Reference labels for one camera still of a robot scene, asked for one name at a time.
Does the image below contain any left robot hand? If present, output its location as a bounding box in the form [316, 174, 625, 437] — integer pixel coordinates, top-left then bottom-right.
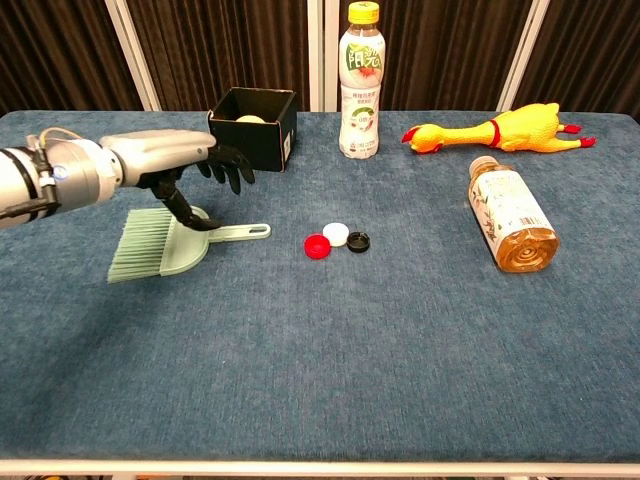
[98, 129, 257, 233]

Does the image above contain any light green small broom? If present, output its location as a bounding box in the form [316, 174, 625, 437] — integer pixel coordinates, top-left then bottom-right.
[107, 205, 272, 285]

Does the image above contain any red bottle cap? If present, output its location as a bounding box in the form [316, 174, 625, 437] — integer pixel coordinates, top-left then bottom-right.
[303, 233, 332, 261]

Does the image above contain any white bottle cap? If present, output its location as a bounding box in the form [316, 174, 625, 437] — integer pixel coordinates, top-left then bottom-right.
[322, 222, 350, 248]

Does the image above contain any yellow-capped white drink bottle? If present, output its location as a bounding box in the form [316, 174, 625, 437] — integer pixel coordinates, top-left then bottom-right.
[338, 0, 384, 161]

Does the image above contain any amber tea bottle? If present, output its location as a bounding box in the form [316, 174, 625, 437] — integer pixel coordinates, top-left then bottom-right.
[467, 155, 561, 274]

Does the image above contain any black cardboard box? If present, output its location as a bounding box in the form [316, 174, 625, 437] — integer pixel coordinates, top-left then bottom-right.
[207, 86, 299, 173]

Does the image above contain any dark brown curtain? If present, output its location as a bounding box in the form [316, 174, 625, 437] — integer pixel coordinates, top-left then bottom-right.
[0, 0, 640, 121]

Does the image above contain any blue table cloth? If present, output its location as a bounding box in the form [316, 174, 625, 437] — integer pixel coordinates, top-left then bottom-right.
[0, 109, 640, 462]

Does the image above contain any yellow rubber chicken toy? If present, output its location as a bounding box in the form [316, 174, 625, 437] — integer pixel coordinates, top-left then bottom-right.
[401, 102, 598, 155]

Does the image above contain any white frame post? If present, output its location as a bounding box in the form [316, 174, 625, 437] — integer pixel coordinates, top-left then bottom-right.
[306, 0, 340, 113]
[104, 0, 162, 112]
[496, 0, 551, 113]

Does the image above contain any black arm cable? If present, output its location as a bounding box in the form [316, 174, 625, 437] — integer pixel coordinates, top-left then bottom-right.
[0, 127, 84, 222]

